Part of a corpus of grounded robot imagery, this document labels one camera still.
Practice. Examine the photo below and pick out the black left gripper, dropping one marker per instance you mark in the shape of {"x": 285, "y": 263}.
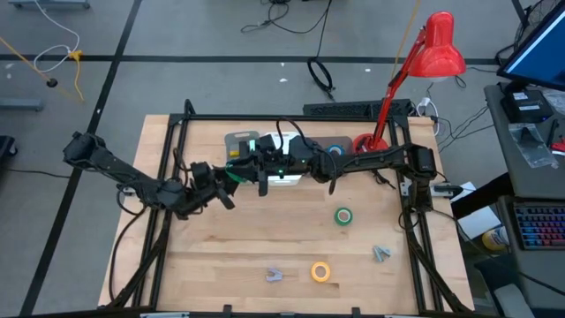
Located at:
{"x": 203, "y": 187}

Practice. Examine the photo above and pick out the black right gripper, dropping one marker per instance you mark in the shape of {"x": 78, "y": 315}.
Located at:
{"x": 296, "y": 159}

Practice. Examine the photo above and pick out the blue tape roll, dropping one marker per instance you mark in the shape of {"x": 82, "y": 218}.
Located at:
{"x": 336, "y": 149}

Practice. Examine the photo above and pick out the grey binder clip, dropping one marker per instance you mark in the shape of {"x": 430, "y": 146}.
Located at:
{"x": 379, "y": 254}
{"x": 273, "y": 276}

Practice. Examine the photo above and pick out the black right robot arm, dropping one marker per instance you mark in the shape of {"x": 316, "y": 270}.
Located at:
{"x": 375, "y": 159}

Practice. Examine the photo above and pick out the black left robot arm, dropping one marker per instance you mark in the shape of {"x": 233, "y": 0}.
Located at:
{"x": 119, "y": 168}

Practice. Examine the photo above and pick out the green tape roll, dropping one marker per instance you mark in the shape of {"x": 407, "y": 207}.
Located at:
{"x": 335, "y": 216}

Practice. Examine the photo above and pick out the yellow tape roll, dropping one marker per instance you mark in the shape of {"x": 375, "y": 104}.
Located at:
{"x": 312, "y": 271}

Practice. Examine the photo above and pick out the grey plastic bin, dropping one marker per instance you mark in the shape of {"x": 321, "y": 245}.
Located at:
{"x": 236, "y": 139}

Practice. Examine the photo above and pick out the white plastic bin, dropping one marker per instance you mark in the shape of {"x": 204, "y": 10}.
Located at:
{"x": 287, "y": 181}

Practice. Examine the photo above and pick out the brown translucent plastic bin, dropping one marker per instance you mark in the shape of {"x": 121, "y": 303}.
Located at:
{"x": 346, "y": 141}

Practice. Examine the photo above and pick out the black power strip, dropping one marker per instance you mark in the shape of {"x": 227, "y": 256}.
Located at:
{"x": 340, "y": 108}

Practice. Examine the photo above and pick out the silver aluminium bar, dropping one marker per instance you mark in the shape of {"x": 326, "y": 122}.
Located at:
{"x": 163, "y": 315}

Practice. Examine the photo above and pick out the black round floor plug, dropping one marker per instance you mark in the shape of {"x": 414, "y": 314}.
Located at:
{"x": 51, "y": 82}

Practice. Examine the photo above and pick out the white charger plug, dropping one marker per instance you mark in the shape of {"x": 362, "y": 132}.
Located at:
{"x": 424, "y": 102}

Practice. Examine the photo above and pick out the grey metal furniture base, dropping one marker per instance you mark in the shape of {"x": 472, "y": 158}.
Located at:
{"x": 48, "y": 4}
{"x": 20, "y": 105}

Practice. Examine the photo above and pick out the red desk lamp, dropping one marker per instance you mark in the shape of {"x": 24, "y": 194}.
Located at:
{"x": 437, "y": 53}

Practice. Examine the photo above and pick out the white paper sheet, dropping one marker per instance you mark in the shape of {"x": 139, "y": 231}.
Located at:
{"x": 479, "y": 221}

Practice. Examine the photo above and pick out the yellow round container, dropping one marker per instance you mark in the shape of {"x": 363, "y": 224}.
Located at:
{"x": 492, "y": 240}

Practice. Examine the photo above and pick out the grey side desk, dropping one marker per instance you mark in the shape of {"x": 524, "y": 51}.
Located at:
{"x": 507, "y": 154}

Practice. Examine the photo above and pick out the clear plastic bag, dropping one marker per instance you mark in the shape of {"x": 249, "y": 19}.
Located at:
{"x": 529, "y": 146}

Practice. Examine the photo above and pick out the black mini computer box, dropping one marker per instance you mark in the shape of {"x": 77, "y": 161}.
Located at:
{"x": 525, "y": 106}

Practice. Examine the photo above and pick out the backlit rainbow keyboard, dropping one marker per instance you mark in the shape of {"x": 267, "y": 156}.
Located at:
{"x": 543, "y": 227}

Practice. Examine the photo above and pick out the computer monitor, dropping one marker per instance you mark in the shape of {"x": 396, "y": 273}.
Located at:
{"x": 543, "y": 53}

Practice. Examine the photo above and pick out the black aluminium table frame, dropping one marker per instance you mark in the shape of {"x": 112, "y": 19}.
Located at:
{"x": 220, "y": 117}

